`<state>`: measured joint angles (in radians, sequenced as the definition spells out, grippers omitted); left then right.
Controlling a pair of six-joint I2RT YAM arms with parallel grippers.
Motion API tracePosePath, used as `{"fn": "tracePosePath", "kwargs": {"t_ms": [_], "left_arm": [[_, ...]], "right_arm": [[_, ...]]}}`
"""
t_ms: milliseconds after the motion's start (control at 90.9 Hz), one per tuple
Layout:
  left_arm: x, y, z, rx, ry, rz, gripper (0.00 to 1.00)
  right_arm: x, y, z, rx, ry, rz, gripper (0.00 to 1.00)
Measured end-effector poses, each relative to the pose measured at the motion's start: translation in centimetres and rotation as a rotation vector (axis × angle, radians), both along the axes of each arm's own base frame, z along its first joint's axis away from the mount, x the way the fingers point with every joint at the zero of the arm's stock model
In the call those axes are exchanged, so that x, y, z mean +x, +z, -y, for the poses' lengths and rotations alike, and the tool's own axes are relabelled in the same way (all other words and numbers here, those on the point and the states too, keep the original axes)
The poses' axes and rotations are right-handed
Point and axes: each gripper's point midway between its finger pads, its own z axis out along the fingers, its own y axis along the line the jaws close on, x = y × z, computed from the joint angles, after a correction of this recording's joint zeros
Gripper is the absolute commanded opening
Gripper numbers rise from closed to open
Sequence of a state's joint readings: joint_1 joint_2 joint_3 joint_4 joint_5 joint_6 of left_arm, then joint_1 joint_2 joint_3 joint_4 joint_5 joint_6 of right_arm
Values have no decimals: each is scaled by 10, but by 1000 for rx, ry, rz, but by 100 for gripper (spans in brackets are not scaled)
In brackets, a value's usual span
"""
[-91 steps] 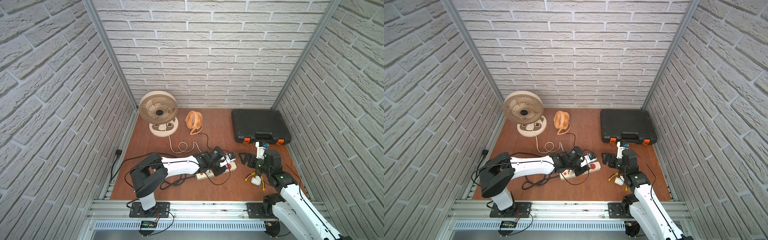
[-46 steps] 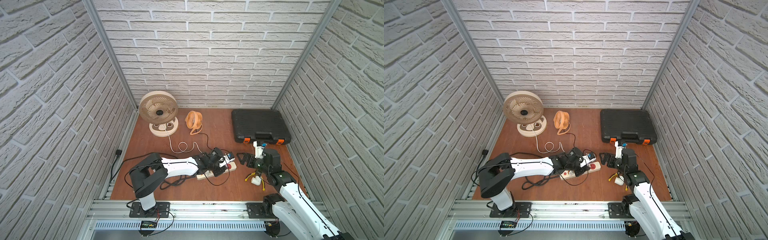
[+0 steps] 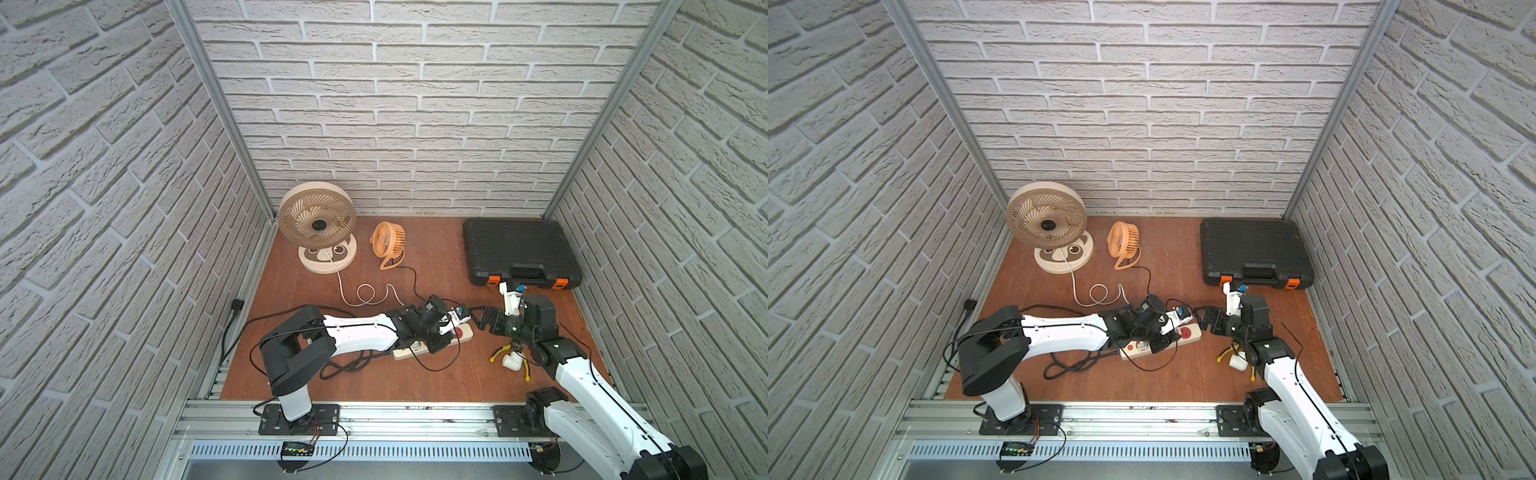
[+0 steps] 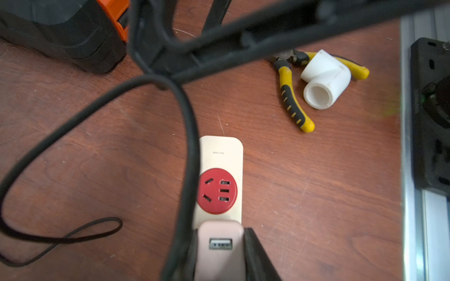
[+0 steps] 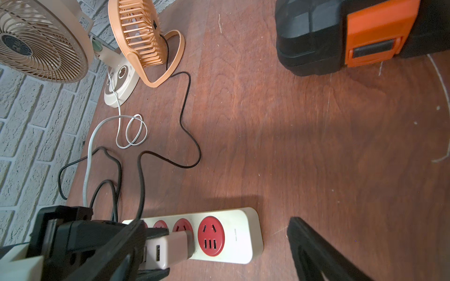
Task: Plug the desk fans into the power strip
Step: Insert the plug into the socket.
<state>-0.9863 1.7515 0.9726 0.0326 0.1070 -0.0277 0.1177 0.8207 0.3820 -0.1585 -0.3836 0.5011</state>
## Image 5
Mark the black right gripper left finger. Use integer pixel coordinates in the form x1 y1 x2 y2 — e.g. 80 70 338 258
65 220 146 281

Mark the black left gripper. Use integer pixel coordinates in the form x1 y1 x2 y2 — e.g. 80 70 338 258
26 206 170 281

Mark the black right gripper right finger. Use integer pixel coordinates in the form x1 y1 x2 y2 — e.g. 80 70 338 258
287 217 371 281

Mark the grey usb wall adapter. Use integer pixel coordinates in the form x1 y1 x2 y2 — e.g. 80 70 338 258
139 230 195 270

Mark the beige red power strip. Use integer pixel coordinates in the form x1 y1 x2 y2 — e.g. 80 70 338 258
144 207 264 264

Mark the black orange-fan cable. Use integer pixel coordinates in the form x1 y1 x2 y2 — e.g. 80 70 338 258
135 33 203 220

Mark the white fan power cable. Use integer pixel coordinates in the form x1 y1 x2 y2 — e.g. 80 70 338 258
82 71 148 208

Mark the beige raccoon desk fan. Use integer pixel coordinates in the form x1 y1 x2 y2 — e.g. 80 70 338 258
1 0 139 108

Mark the small orange desk fan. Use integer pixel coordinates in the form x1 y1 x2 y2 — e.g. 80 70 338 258
108 0 185 88

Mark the black plastic tool case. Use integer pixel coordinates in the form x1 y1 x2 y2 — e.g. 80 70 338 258
275 0 450 77

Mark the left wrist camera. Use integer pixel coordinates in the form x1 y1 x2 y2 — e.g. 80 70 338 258
1 243 43 281

